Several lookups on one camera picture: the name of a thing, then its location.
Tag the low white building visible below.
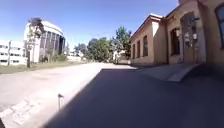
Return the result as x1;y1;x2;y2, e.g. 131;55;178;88
0;39;28;66

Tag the tall thin tree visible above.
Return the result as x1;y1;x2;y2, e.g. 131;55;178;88
25;17;45;70

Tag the long yellow building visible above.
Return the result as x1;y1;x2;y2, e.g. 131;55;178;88
128;0;208;66

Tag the white round building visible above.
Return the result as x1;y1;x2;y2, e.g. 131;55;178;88
23;20;67;64

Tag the distant white building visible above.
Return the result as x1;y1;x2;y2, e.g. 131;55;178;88
66;49;85;63

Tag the pale grey pavement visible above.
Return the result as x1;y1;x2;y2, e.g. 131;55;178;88
0;62;104;113

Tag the grey asphalt road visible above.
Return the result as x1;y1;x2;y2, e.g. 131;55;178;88
16;62;224;128

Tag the pale concrete ramp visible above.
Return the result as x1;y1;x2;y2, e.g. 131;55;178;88
138;63;202;83

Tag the group of green trees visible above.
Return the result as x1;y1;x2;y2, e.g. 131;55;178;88
73;25;133;64

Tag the grass strip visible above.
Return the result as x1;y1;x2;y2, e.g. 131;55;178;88
0;61;84;75

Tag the pale cobblestone strip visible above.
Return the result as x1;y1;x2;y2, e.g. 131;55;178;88
0;66;101;128

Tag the robot's own part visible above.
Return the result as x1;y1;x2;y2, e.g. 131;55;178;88
57;93;65;113

